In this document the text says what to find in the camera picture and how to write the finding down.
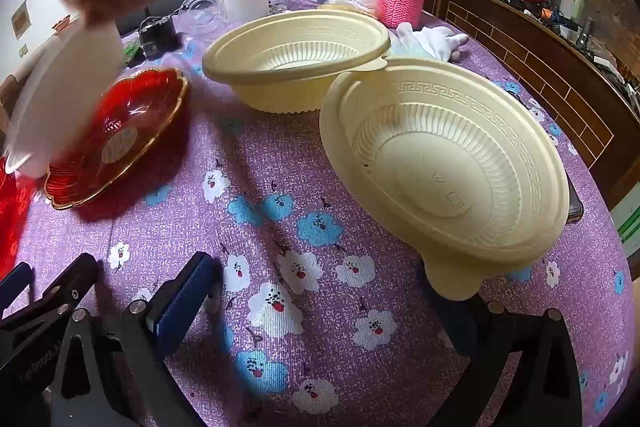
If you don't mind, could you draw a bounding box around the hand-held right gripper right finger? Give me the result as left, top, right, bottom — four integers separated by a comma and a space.
445, 292, 584, 427

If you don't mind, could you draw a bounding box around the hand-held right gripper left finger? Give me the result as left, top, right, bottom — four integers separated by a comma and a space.
10, 251, 217, 427

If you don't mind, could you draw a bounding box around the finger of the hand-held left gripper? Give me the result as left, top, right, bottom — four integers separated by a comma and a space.
0, 261, 35, 310
0, 253, 99, 348

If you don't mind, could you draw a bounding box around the large red glass plate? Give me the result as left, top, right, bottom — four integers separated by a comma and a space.
0, 157, 37, 278

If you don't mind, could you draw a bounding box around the red glass plate gold rim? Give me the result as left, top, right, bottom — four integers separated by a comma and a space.
44, 68, 190, 210

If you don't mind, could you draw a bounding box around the cream plastic bowl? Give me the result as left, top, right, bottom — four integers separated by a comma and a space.
320, 57, 571, 300
202, 10, 392, 114

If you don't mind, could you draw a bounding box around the white bowl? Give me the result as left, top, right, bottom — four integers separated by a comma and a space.
2, 14, 125, 178

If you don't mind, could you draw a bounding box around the green and white box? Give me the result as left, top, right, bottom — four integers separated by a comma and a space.
612, 192, 640, 253

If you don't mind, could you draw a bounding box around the purple floral tablecloth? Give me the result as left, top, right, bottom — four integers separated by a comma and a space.
15, 0, 636, 427

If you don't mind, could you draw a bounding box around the dark glass jar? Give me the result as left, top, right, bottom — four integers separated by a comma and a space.
138, 16, 182, 60

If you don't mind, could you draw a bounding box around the wooden side cabinet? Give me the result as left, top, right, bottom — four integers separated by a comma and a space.
435, 0, 640, 212

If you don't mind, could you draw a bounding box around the white glove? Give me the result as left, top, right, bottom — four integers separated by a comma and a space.
395, 23, 471, 62

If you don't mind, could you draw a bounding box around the yellow wall sign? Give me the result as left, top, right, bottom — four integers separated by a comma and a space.
11, 4, 30, 40

